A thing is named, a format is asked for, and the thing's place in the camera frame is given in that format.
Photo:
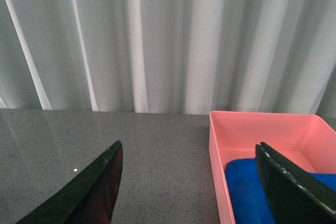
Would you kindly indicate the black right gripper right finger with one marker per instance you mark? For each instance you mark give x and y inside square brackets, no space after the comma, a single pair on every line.
[293,195]

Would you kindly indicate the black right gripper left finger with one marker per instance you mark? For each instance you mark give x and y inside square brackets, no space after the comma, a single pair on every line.
[88,198]

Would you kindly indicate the blue microfiber cloth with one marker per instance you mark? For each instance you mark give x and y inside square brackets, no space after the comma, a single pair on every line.
[247,195]

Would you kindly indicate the pink plastic bin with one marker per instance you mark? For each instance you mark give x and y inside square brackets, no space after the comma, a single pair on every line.
[305,139]

